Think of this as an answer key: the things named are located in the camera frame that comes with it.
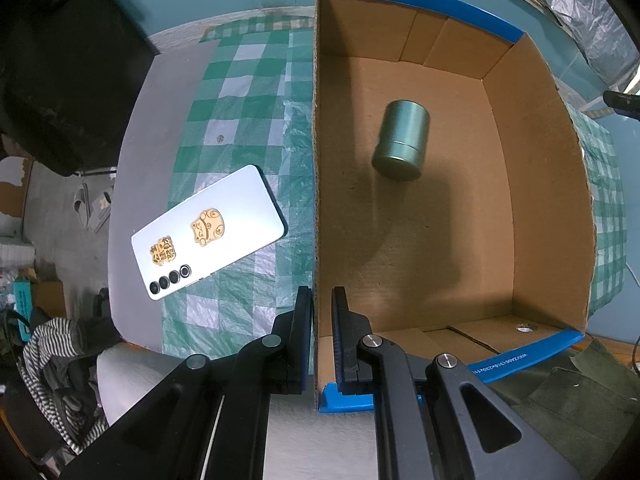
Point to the green metal tin canister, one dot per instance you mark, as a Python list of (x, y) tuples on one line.
[(400, 135)]

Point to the small round metal disc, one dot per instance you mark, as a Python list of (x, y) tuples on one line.
[(525, 329)]

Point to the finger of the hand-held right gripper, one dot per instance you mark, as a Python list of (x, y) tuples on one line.
[(622, 102)]

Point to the grey white slipper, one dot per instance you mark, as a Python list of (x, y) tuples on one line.
[(82, 205), (102, 210)]

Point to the silver plastic tarp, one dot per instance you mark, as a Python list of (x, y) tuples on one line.
[(590, 15)]

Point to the black hanging garment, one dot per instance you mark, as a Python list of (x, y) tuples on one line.
[(65, 60)]

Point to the white smartphone with gold stickers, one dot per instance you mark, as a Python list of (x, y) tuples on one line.
[(225, 210)]

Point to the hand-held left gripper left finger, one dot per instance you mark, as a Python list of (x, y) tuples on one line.
[(305, 340)]

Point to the small brown cardboard box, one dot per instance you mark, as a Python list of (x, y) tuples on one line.
[(50, 297)]

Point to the black white striped cloth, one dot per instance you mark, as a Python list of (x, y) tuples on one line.
[(50, 335)]

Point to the cardboard box with blue tape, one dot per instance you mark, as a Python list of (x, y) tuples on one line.
[(450, 240)]

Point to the small-check green white tablecloth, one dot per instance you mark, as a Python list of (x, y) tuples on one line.
[(260, 25)]

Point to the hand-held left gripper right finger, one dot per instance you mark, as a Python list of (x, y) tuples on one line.
[(339, 340)]

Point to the teal box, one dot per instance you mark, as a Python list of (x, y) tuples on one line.
[(22, 305)]

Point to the olive green cloth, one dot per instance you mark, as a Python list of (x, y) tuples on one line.
[(575, 400)]

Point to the large-check green white tablecloth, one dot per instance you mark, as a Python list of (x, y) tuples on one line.
[(240, 125)]

